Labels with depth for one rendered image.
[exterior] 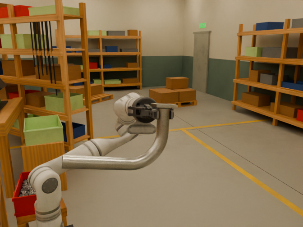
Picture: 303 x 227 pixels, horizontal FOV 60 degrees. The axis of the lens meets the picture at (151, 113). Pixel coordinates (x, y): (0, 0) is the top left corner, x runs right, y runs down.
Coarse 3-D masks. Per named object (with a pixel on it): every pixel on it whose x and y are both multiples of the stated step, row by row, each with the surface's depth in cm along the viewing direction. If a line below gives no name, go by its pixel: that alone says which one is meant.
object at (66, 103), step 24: (0, 24) 491; (0, 48) 432; (24, 48) 405; (48, 48) 366; (0, 72) 465; (24, 72) 448; (48, 72) 395; (72, 72) 395; (0, 96) 475; (24, 96) 436; (48, 96) 399; (72, 96) 400; (72, 144) 398
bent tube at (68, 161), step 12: (168, 108) 62; (168, 120) 63; (156, 132) 64; (168, 132) 64; (156, 144) 63; (72, 156) 57; (84, 156) 58; (96, 156) 59; (144, 156) 62; (156, 156) 63; (72, 168) 57; (84, 168) 57; (96, 168) 58; (108, 168) 59; (120, 168) 60; (132, 168) 61
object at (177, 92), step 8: (168, 80) 775; (176, 80) 761; (184, 80) 772; (160, 88) 779; (168, 88) 782; (176, 88) 767; (184, 88) 780; (152, 96) 752; (160, 96) 710; (168, 96) 715; (176, 96) 728; (184, 96) 739; (192, 96) 751; (192, 104) 759
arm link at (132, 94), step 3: (129, 93) 93; (132, 93) 92; (135, 93) 93; (126, 96) 92; (129, 96) 91; (132, 96) 91; (135, 96) 91; (138, 96) 92; (123, 99) 91; (126, 99) 91; (123, 120) 101; (126, 120) 100; (129, 120) 100; (132, 120) 102
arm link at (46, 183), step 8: (40, 168) 97; (48, 168) 98; (32, 176) 95; (40, 176) 93; (48, 176) 93; (56, 176) 96; (32, 184) 94; (40, 184) 92; (48, 184) 94; (56, 184) 96; (40, 192) 93; (48, 192) 94; (56, 192) 97; (40, 200) 94; (48, 200) 95; (56, 200) 98; (40, 208) 95; (48, 208) 96; (56, 208) 99
